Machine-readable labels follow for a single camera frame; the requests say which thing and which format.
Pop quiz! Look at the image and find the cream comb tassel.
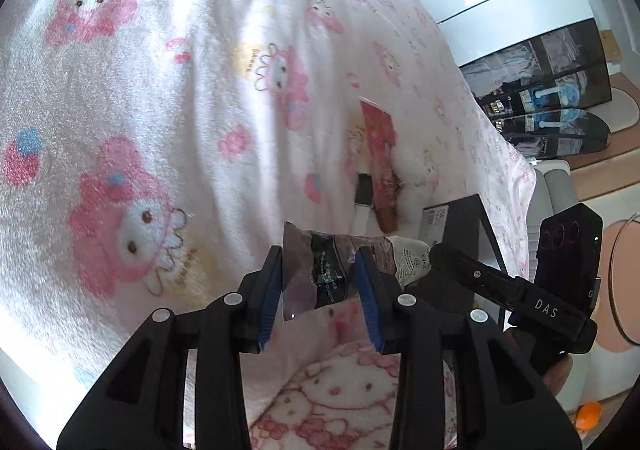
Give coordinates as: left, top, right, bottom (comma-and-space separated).
345, 114, 369, 181

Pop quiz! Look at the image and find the red poster card pack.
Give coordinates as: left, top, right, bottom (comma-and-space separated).
360, 98, 397, 208

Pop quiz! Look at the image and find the black cardboard storage box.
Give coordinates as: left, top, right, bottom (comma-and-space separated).
408, 194, 506, 329

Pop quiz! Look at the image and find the white band smart watch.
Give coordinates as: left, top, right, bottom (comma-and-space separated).
352, 173, 373, 236

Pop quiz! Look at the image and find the pink bunny print blanket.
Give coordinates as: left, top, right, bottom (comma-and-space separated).
1, 0, 534, 440

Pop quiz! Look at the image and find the grey padded headboard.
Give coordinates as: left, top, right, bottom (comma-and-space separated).
526, 159, 578, 256

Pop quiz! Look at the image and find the brown chocolate snack packet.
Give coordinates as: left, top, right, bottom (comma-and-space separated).
282, 222, 431, 321

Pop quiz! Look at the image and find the person right hand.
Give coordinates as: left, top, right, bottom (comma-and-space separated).
504, 327, 573, 397

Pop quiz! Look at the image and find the brown wooden comb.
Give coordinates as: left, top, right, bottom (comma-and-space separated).
374, 207, 398, 234

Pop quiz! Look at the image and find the black glass display cabinet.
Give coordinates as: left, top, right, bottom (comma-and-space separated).
461, 18, 612, 161

